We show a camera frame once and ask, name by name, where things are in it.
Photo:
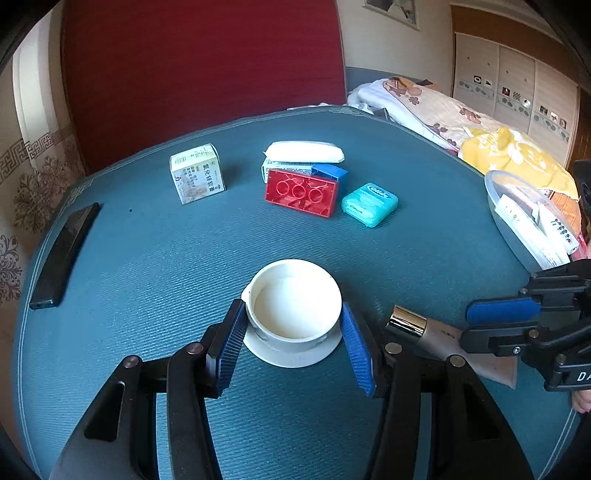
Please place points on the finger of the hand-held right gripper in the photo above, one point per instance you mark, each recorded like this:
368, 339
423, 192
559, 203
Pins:
501, 310
494, 340

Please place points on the patterned beige curtain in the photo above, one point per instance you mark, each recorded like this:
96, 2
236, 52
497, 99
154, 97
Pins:
37, 184

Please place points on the green and white medicine box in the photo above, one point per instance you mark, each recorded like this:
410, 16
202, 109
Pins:
198, 177

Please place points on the clear plastic container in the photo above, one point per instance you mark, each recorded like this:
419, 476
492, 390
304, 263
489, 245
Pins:
508, 233

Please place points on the teal dental floss case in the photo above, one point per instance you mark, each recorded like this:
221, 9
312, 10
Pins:
369, 203

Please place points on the red padded headboard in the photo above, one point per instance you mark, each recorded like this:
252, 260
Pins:
198, 69

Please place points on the person's right hand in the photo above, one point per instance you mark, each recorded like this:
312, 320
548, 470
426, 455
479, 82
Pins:
584, 401

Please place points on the black phone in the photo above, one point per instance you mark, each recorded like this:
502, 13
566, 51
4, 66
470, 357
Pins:
62, 258

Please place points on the wooden wardrobe with white doors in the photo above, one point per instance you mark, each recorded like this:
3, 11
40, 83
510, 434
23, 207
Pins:
512, 78

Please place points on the beige cosmetic tube gold cap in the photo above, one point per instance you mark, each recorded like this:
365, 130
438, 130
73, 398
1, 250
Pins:
441, 339

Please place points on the red toy block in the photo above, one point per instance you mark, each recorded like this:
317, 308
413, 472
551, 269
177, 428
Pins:
300, 191

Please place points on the floral quilt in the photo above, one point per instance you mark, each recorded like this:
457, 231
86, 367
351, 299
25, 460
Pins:
429, 110

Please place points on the blue toy block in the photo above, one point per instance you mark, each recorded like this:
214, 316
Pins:
330, 171

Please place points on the blue and white medicine box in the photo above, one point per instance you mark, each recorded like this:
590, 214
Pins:
526, 235

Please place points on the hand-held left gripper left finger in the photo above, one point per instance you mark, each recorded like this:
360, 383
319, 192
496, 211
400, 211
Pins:
228, 341

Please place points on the small green and white box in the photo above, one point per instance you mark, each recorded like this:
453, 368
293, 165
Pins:
272, 167

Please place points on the white cup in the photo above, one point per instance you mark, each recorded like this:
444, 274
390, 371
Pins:
295, 314

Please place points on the framed wall picture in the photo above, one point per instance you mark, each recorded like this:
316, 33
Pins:
392, 9

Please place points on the white tissue packet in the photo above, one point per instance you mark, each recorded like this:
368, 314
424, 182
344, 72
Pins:
304, 152

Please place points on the yellow blanket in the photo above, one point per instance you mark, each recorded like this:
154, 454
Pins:
517, 157

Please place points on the white saucer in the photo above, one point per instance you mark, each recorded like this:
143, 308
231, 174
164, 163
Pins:
295, 359

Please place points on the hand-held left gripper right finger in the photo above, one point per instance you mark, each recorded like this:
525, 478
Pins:
355, 350

